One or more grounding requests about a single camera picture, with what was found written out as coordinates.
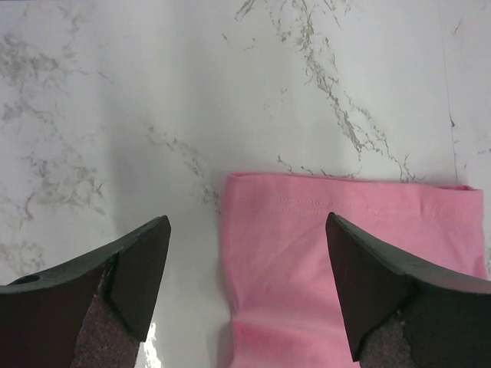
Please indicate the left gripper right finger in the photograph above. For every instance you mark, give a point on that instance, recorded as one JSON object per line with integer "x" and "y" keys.
{"x": 400, "y": 310}

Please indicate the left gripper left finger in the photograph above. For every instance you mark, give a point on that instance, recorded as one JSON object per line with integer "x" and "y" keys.
{"x": 92, "y": 311}

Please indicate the pink t shirt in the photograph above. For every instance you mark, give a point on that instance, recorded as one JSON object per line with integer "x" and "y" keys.
{"x": 285, "y": 308}

